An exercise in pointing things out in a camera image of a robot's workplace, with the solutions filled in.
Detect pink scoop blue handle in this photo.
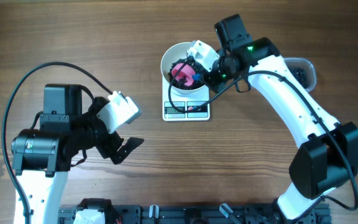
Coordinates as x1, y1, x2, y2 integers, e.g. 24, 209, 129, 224
170, 63, 199, 89

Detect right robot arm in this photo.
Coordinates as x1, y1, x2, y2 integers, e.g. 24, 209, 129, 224
203, 14, 358, 222

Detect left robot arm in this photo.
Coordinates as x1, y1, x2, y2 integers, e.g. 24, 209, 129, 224
11, 84, 143, 223

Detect black beans in bowl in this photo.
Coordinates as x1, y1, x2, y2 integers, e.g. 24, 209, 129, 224
168, 57, 207, 90

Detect white digital kitchen scale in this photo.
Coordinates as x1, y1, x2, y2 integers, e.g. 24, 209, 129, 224
162, 78, 211, 121

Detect clear plastic container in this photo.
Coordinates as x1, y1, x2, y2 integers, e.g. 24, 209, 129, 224
284, 57, 317, 92

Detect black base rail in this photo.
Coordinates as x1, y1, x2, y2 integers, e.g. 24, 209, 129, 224
57, 197, 332, 224

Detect left black camera cable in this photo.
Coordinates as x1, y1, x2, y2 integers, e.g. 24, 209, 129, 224
1, 62, 114, 224

